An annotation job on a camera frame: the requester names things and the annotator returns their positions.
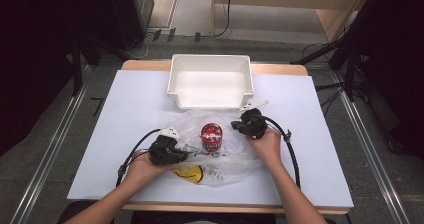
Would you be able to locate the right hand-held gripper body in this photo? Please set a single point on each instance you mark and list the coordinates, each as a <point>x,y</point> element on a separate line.
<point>255,124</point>

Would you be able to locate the black metal stand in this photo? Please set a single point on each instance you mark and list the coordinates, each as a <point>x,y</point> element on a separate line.
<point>77,67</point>

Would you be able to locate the white board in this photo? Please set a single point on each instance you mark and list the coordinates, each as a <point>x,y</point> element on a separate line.
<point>133,100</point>

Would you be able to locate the clear smiley plastic bag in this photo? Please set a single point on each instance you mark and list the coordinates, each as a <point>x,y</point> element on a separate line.
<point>230,157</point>

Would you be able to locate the black cabinet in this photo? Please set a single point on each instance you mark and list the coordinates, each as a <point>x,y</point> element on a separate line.
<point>133,14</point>

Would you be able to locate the wooden table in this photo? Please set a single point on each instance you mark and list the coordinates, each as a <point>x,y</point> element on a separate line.
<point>140,65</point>

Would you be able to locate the person's dark clothing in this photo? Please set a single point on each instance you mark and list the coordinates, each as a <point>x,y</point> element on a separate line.
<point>200,219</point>

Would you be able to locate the person's left hand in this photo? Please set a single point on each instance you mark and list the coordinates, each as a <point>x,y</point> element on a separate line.
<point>145,169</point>

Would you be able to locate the person's right hand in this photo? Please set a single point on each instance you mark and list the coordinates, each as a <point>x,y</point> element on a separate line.
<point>266,147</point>

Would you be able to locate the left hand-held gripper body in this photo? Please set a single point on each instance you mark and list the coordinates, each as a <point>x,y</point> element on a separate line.
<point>163,149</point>

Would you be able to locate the white plastic bin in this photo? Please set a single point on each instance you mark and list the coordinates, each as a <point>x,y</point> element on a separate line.
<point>210,87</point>

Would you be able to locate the black tripod stand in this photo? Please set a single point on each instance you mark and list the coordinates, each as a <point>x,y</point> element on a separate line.
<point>350,64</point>

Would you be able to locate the red can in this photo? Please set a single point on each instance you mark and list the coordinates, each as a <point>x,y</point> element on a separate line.
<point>211,140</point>

